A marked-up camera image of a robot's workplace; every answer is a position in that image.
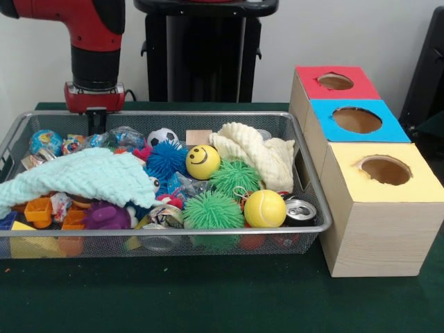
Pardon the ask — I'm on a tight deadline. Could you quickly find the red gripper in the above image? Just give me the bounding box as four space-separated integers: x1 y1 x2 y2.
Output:
64 82 126 136

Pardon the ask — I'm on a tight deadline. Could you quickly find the colourful polka dot cloth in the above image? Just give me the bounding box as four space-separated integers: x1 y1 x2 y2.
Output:
61 133 107 156

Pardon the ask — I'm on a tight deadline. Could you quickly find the clear mesh bin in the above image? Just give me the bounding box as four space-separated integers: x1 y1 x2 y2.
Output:
0 110 333 260

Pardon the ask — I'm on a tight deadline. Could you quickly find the wooden box with three holes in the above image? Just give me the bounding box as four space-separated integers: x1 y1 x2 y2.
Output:
288 65 444 278

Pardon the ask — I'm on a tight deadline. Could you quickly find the mint knitted cloth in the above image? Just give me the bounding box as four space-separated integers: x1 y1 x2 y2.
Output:
0 147 157 219

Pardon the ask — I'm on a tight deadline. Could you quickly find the blue globe ball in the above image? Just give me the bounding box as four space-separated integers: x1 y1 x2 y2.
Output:
29 129 66 157

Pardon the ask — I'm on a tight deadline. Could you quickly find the small soccer ball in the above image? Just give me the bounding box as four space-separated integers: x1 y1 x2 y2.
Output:
146 128 180 148

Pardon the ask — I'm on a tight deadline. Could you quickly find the blue spiky rubber ball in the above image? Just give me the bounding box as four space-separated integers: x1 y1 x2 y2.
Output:
145 140 190 181

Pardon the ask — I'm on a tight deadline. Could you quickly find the yellow smiley ball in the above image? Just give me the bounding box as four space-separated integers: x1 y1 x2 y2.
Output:
185 144 222 180

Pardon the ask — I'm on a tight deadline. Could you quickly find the green spiky rubber ball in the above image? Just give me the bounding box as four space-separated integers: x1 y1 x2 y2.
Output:
210 159 262 193
182 190 246 230

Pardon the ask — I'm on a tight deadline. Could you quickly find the cream waffle cloth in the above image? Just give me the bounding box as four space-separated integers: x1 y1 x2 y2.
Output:
208 122 296 194

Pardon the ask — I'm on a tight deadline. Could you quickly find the yellow tennis ball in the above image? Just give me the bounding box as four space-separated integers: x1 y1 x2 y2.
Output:
244 189 287 229

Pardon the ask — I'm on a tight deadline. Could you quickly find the dark green table cloth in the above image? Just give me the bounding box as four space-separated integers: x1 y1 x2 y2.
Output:
0 101 444 333

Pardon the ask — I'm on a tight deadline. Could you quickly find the crushed drink can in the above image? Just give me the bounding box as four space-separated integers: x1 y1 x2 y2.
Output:
284 195 318 228

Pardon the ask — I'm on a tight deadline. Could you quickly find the black panel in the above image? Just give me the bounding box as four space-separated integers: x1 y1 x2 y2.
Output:
398 6 444 139

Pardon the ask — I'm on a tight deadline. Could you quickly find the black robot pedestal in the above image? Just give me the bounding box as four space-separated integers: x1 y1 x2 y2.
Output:
133 0 280 103

